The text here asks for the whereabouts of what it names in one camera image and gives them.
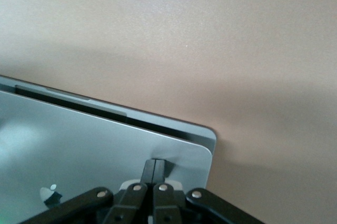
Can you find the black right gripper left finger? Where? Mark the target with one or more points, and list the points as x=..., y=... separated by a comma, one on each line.
x=129, y=203

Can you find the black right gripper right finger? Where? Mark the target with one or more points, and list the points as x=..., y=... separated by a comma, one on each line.
x=166, y=205

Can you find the grey laptop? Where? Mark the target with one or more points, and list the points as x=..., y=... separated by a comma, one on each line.
x=92, y=142

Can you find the brown table cover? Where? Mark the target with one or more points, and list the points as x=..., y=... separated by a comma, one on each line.
x=184, y=37

